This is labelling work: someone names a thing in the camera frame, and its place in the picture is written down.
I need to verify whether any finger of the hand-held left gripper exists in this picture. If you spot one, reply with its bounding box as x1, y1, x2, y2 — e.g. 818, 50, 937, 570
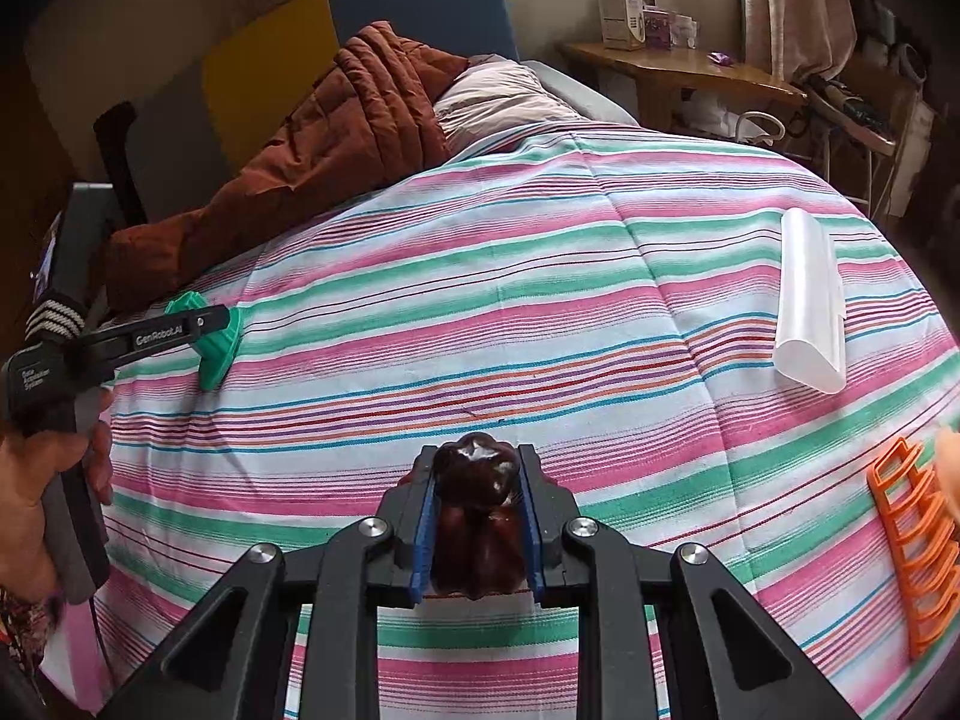
82, 305, 235, 374

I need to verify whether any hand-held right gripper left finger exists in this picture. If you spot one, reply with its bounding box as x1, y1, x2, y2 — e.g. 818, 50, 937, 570
97, 445, 442, 720

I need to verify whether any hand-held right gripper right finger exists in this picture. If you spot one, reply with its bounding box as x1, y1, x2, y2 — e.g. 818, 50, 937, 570
516, 444, 863, 720

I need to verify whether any dark wooden massage comb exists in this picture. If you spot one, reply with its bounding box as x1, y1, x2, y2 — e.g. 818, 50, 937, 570
409, 433, 526, 601

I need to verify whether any person's left hand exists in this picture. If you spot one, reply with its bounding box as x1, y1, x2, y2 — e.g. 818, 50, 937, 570
0, 388, 115, 605

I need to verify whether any striped bed sheet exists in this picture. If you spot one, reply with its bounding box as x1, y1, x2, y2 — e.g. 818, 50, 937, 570
37, 124, 960, 720

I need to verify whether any brown quilted blanket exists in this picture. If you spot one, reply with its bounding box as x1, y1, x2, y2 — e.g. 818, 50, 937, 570
105, 22, 470, 316

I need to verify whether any grey yellow blue headboard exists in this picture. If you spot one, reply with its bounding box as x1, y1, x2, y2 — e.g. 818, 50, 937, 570
30, 0, 518, 230

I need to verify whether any orange plastic rack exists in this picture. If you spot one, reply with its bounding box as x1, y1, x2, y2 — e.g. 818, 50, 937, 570
866, 435, 960, 662

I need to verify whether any translucent white tube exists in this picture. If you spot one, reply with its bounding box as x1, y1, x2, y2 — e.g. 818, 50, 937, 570
772, 208, 848, 395

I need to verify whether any white pillow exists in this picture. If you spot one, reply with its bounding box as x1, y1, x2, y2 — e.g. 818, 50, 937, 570
433, 60, 593, 158

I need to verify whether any wooden bedside table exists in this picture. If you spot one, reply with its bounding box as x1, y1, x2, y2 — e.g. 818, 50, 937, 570
561, 41, 809, 137

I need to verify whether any purple box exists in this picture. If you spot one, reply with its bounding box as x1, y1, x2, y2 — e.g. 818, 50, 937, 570
641, 6, 676, 50

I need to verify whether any white carton box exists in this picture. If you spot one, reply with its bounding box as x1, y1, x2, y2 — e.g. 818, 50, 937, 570
596, 0, 647, 52

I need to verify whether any beige curtain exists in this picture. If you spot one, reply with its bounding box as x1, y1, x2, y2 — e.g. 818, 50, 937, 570
739, 0, 856, 83

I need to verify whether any white cable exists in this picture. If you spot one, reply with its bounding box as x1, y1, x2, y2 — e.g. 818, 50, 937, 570
739, 111, 778, 147

